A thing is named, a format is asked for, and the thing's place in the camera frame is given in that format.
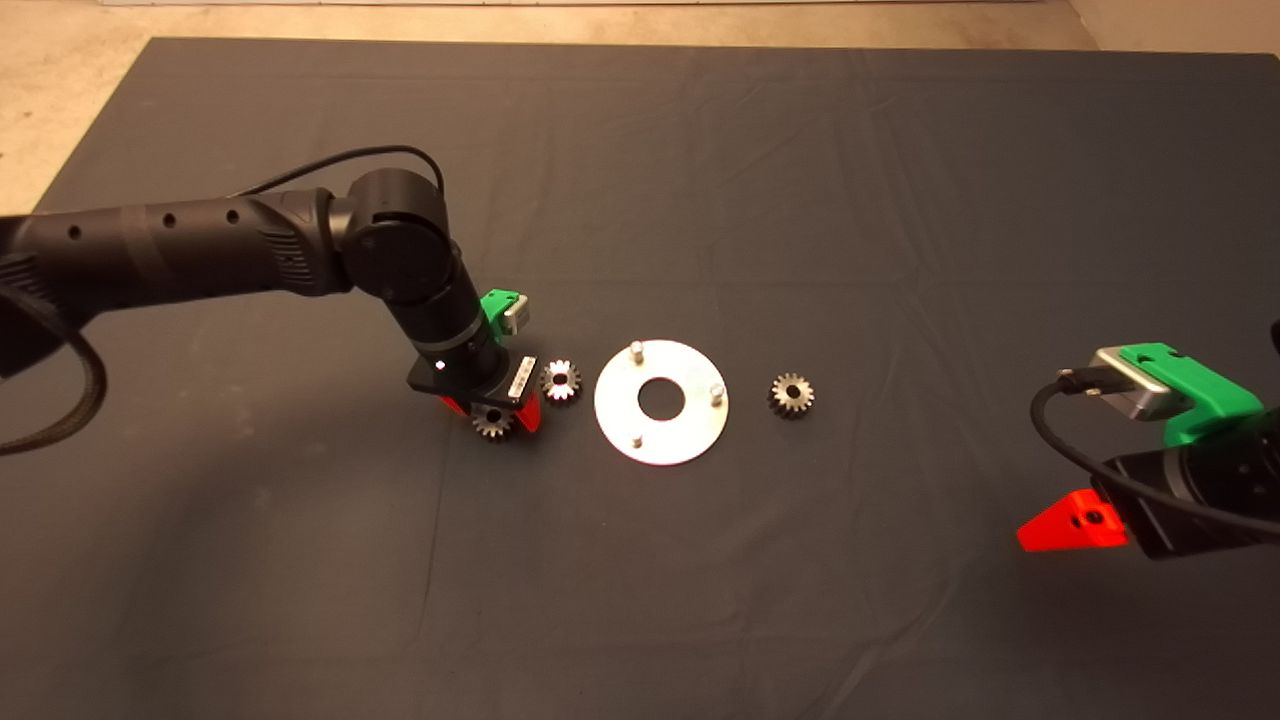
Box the thick braided black cable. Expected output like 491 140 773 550
0 255 108 456

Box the round metal carrier plate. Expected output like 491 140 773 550
594 340 730 467

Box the green right camera mount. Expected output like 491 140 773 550
1120 342 1266 448

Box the thin black left camera cable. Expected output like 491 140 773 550
232 145 447 201

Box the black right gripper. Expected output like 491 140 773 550
1017 432 1268 562

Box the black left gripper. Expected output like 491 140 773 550
405 325 544 438

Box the dark grey table cloth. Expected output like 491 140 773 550
0 38 1280 720

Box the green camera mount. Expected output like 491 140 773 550
1120 342 1266 448
480 289 526 346

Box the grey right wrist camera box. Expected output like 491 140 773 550
1092 347 1196 423

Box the green left camera mount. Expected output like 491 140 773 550
480 289 526 346

